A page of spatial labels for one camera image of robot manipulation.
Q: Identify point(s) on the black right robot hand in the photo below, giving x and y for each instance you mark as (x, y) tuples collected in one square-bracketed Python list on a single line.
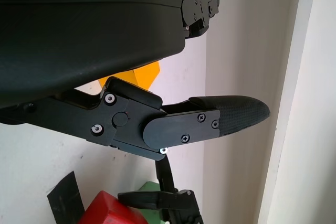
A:
[(181, 205)]

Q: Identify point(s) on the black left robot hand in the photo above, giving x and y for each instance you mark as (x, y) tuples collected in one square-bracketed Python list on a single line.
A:
[(92, 30)]

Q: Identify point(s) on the green wooden cube block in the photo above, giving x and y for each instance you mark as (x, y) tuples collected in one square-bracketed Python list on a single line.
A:
[(151, 186)]

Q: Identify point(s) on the yellow wooden cube block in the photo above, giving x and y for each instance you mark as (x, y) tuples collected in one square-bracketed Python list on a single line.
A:
[(145, 75)]

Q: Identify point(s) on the red wooden cube block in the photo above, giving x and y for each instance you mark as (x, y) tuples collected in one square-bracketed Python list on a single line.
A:
[(110, 212)]

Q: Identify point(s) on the black tape strip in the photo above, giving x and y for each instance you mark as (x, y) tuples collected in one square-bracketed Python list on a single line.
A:
[(65, 197)]

